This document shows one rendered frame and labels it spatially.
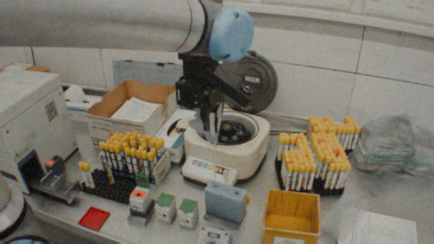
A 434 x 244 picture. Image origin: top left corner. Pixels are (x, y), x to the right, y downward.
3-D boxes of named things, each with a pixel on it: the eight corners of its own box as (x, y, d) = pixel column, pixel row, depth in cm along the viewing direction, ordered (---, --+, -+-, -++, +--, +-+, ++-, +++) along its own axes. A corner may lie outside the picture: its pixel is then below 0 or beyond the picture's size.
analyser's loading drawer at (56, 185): (23, 185, 88) (17, 174, 86) (36, 174, 94) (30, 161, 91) (69, 203, 83) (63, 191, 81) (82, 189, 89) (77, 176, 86)
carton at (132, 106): (91, 147, 110) (82, 112, 102) (130, 109, 134) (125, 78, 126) (149, 161, 104) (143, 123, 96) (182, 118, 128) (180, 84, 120)
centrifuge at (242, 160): (170, 175, 98) (166, 144, 92) (213, 129, 121) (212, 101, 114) (241, 199, 89) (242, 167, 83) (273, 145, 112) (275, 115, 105)
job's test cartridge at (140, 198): (132, 213, 82) (128, 197, 79) (140, 202, 86) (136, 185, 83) (145, 217, 81) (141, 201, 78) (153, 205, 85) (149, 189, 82)
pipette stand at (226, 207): (203, 219, 83) (202, 192, 78) (214, 202, 89) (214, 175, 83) (237, 230, 80) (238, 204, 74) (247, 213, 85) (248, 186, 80)
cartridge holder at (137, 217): (127, 222, 82) (125, 213, 80) (141, 199, 89) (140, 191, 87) (145, 227, 80) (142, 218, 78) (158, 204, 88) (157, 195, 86)
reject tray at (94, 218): (78, 224, 80) (77, 222, 79) (91, 207, 85) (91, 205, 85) (97, 231, 78) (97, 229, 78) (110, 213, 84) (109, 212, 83)
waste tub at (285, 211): (258, 253, 73) (261, 228, 68) (264, 213, 85) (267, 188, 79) (312, 260, 71) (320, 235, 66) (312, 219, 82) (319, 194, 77)
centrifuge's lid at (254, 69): (217, 46, 104) (227, 42, 111) (214, 113, 115) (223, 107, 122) (279, 56, 96) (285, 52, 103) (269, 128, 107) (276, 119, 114)
